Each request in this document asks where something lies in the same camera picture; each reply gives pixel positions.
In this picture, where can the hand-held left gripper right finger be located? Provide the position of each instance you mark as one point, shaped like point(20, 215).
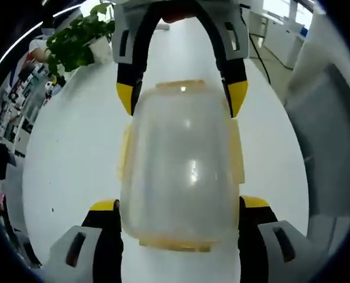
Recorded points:
point(260, 244)

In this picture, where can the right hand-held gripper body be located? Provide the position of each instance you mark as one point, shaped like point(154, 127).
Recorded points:
point(181, 3)

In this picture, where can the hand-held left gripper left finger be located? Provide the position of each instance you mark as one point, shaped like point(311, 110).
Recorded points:
point(104, 247)

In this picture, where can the clear container with yellow buckles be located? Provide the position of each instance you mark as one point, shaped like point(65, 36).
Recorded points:
point(181, 168)

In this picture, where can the white cabinet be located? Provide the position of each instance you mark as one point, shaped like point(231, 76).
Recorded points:
point(278, 38)

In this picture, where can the green potted plant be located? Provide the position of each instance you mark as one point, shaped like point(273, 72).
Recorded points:
point(77, 41)

